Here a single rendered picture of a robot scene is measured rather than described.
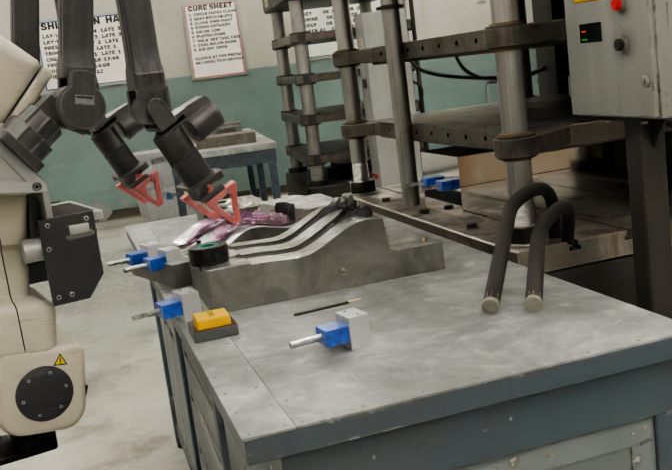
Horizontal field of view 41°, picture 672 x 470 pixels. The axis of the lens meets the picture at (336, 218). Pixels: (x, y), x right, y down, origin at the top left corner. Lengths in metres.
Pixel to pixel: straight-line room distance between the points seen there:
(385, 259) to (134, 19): 0.69
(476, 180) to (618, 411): 1.21
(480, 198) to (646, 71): 0.82
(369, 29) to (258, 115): 3.14
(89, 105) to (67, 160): 7.49
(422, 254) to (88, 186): 7.33
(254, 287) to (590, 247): 0.82
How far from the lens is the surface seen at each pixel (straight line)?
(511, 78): 2.06
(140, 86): 1.59
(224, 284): 1.76
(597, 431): 1.42
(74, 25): 1.58
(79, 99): 1.54
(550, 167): 2.62
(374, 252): 1.83
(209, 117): 1.64
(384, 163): 6.13
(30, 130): 1.54
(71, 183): 9.05
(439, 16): 9.41
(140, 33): 1.61
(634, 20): 1.86
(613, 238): 2.19
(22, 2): 2.00
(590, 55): 1.99
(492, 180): 2.53
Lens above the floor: 1.26
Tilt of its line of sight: 10 degrees down
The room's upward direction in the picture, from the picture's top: 7 degrees counter-clockwise
